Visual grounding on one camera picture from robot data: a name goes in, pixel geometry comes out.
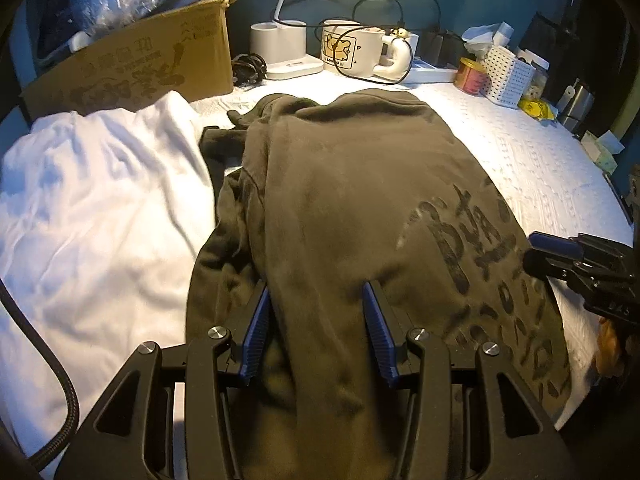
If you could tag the white charger adapter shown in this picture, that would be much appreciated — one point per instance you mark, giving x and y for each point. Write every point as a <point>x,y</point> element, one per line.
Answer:
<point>411,45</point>

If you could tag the cream cartoon mug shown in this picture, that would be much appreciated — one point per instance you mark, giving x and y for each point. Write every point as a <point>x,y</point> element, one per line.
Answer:
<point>350,50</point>

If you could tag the brown printed t-shirt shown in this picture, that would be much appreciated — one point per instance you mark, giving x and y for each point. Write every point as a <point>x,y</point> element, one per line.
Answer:
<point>350,185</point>

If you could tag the steel tumbler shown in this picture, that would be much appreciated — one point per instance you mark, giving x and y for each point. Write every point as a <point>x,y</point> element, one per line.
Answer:
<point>575,107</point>

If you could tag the red can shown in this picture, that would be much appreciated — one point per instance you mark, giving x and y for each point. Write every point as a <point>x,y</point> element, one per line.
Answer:
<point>471,77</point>

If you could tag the yellow snack bag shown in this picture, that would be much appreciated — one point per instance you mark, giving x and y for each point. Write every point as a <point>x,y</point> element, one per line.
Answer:
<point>537,108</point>

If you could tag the glass jar with white lid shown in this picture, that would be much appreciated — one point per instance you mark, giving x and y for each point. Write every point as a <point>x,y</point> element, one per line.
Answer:
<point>540,80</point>

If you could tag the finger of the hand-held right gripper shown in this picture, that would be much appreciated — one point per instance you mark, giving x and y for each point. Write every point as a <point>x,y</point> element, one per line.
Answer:
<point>542,262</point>
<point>555,244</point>

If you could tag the black charger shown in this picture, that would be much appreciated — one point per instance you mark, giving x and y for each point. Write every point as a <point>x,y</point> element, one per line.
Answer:
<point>439,47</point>

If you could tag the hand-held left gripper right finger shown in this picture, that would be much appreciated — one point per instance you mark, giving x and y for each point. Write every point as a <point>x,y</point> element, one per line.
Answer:
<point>380,335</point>

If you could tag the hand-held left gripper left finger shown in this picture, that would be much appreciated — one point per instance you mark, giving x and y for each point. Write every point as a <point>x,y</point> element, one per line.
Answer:
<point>257,330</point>

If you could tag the printed cardboard box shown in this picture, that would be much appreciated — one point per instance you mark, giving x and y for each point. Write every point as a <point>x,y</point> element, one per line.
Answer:
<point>140,60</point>

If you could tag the white power strip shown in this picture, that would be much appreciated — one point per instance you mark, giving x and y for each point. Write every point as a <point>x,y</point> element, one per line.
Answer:
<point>430,74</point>

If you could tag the white perforated basket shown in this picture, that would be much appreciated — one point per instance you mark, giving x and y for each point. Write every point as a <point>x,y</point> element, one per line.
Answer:
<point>507,77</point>

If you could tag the green tissue box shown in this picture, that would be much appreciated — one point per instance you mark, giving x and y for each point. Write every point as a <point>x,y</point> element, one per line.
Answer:
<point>602,152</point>

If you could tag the white lamp base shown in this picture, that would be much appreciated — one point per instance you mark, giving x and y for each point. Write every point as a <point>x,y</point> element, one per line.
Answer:
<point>280,45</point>

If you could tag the crumpled white tissue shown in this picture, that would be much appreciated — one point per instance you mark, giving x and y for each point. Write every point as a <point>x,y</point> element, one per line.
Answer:
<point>487,35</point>

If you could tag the white garment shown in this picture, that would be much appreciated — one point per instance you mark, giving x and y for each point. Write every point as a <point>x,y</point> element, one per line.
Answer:
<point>100,200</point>

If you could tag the person's right hand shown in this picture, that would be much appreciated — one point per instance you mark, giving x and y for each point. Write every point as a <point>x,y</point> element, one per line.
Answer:
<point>610,345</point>

